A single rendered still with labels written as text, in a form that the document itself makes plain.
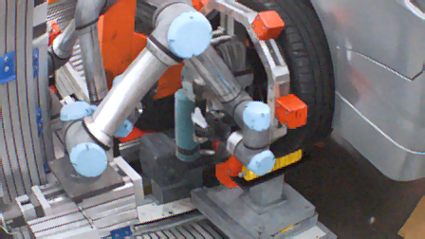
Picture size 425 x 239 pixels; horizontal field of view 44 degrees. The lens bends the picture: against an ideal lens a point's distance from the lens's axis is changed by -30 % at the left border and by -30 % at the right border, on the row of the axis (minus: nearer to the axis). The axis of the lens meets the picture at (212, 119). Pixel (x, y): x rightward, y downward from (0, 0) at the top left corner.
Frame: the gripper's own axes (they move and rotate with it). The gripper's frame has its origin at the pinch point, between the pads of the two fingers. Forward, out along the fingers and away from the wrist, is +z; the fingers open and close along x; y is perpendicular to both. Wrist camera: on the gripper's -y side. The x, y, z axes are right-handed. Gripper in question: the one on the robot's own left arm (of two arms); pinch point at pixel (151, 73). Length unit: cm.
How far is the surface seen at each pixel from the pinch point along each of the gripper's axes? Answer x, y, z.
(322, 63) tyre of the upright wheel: 61, -16, -5
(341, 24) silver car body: 70, -36, -10
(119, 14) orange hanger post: -23.1, -16.4, 20.3
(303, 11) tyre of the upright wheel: 53, -31, 7
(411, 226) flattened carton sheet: 132, 82, 23
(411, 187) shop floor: 131, 83, 64
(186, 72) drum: 14.6, -4.8, -6.3
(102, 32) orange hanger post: -28.5, -9.8, 15.1
